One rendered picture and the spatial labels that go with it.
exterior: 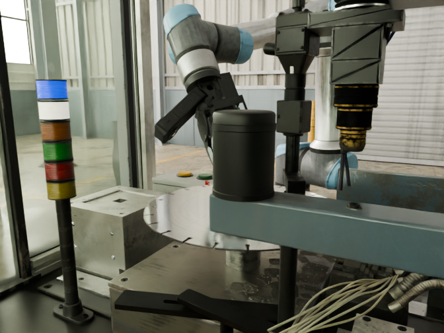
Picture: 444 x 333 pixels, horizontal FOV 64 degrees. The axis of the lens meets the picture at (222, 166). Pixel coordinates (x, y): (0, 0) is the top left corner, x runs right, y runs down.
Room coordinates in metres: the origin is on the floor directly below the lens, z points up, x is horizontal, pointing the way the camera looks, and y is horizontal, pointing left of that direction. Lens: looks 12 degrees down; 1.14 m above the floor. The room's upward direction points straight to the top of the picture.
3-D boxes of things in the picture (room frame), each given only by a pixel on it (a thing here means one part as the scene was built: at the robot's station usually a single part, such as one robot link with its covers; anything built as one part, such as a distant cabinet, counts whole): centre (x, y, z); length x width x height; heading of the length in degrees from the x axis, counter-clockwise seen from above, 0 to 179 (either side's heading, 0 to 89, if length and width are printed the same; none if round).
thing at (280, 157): (1.16, -0.24, 0.91); 0.13 x 0.12 x 0.14; 40
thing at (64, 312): (0.58, 0.27, 0.76); 0.09 x 0.03 x 0.03; 62
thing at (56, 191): (0.58, 0.27, 0.98); 0.05 x 0.04 x 0.03; 152
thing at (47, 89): (0.58, 0.27, 1.14); 0.05 x 0.04 x 0.03; 152
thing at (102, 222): (0.78, 0.23, 0.82); 0.18 x 0.18 x 0.15; 62
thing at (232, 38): (0.81, 0.00, 1.24); 0.11 x 0.11 x 0.08; 40
